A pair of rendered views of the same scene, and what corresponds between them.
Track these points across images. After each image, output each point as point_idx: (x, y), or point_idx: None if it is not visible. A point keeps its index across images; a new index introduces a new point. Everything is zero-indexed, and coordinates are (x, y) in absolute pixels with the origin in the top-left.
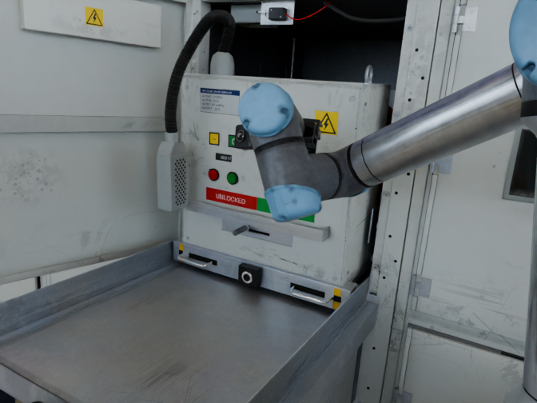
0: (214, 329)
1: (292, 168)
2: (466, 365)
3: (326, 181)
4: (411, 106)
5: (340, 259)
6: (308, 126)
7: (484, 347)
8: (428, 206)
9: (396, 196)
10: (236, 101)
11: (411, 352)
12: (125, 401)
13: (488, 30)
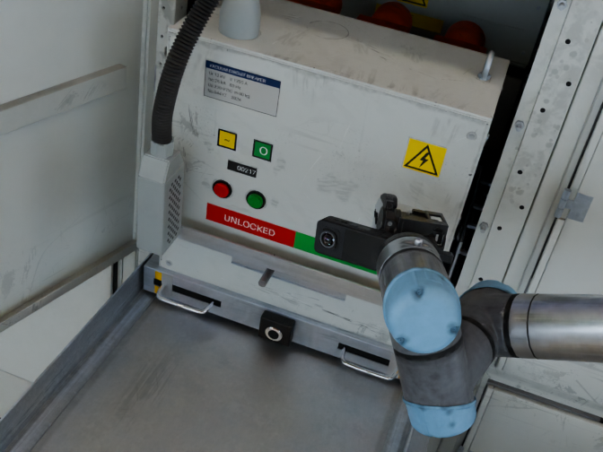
0: (254, 440)
1: (452, 386)
2: (554, 431)
3: (481, 375)
4: (544, 120)
5: None
6: (442, 261)
7: (581, 413)
8: (544, 256)
9: (499, 232)
10: (272, 94)
11: (487, 412)
12: None
13: None
